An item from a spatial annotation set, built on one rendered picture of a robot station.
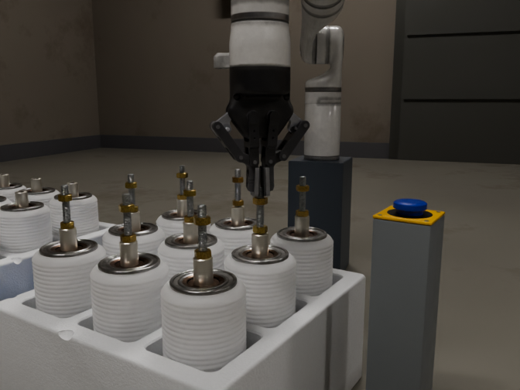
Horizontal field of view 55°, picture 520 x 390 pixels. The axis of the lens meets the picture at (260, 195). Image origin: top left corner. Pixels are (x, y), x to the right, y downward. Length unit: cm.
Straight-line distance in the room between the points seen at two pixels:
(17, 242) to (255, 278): 53
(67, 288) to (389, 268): 41
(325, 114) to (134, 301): 79
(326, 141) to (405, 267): 68
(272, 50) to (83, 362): 42
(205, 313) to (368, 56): 354
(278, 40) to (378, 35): 338
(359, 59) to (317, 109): 273
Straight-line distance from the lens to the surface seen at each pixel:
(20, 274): 98
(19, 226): 101
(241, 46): 60
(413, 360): 67
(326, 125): 126
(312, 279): 73
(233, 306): 54
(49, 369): 70
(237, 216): 80
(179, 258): 69
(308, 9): 111
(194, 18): 444
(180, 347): 56
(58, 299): 71
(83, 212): 108
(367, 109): 395
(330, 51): 126
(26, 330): 72
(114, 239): 78
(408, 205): 62
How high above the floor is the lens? 45
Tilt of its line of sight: 11 degrees down
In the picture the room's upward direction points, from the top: straight up
